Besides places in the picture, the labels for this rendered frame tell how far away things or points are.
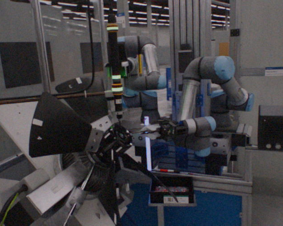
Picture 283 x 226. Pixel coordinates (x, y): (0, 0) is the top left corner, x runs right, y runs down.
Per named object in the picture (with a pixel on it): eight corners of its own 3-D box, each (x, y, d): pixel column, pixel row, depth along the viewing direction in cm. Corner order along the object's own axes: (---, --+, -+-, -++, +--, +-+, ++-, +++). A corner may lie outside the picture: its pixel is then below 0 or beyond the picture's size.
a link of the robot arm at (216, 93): (215, 107, 191) (215, 87, 188) (234, 108, 182) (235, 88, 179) (207, 110, 182) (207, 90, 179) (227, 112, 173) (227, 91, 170)
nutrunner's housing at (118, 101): (115, 119, 119) (106, 6, 109) (114, 117, 122) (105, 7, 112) (124, 118, 120) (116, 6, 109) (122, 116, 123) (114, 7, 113)
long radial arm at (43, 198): (63, 173, 115) (79, 158, 110) (74, 188, 115) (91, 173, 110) (7, 213, 89) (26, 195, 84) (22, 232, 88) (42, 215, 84)
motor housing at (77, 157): (82, 206, 112) (103, 189, 107) (47, 161, 113) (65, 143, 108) (108, 180, 133) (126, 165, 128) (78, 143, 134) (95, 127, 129)
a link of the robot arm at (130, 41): (142, 110, 200) (139, 40, 166) (121, 112, 200) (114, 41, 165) (140, 101, 209) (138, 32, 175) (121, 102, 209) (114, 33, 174)
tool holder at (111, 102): (107, 115, 116) (105, 93, 114) (105, 112, 122) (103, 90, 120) (128, 113, 118) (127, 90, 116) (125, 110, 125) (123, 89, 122)
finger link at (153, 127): (143, 128, 123) (163, 127, 126) (139, 123, 129) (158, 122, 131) (143, 135, 124) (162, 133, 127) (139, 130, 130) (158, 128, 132)
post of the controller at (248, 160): (244, 181, 143) (245, 145, 139) (244, 179, 146) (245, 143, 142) (250, 182, 142) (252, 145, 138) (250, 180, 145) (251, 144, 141)
